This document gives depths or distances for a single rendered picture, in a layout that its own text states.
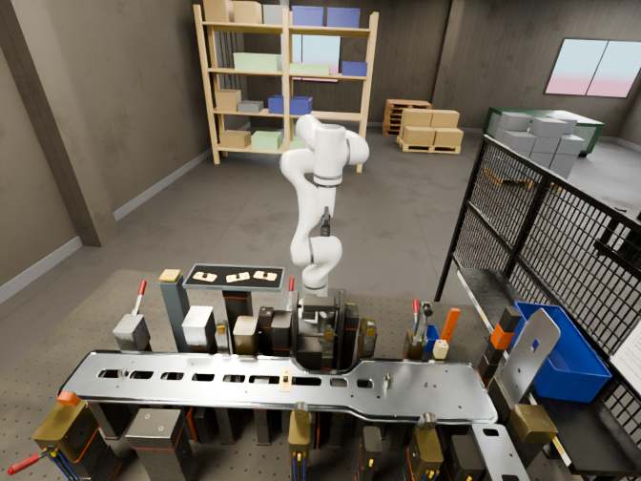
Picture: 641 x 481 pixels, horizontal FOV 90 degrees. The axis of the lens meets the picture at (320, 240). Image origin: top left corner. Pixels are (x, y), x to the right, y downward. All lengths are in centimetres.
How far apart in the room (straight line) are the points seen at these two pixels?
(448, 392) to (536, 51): 1007
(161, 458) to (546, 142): 624
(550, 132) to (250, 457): 603
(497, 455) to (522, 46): 1007
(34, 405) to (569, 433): 187
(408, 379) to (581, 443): 48
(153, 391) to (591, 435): 131
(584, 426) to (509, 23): 981
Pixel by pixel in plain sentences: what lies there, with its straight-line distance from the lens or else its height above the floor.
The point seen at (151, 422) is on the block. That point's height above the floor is 103.
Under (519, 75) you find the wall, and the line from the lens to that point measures 1072.
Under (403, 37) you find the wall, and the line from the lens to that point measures 994.
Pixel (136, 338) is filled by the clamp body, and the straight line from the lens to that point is 139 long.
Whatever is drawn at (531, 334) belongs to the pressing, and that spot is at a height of 125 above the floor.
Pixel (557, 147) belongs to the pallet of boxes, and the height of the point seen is 71.
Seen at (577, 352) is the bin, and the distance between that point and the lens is 143.
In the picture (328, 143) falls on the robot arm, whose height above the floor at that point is 173.
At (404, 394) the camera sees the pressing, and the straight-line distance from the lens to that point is 118.
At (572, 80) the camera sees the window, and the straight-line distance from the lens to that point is 1129.
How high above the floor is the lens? 195
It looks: 31 degrees down
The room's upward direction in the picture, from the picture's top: 3 degrees clockwise
